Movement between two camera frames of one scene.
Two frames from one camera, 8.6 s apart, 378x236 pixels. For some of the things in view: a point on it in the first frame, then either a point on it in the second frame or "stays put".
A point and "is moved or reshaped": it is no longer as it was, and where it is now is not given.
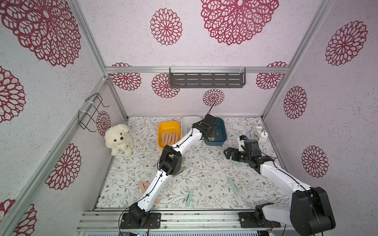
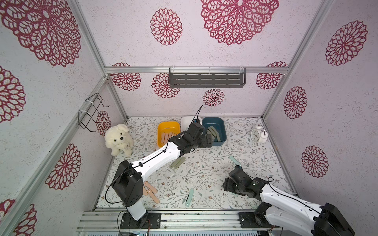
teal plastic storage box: (221, 137) stays put
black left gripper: (214, 133) → (204, 144)
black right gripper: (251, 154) → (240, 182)
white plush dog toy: (118, 138) stays put
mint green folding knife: (189, 197) stays put
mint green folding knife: (238, 163) stays put
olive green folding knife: (181, 169) is moved or reshaped
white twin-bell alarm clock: (258, 134) stays put
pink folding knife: (167, 137) stays put
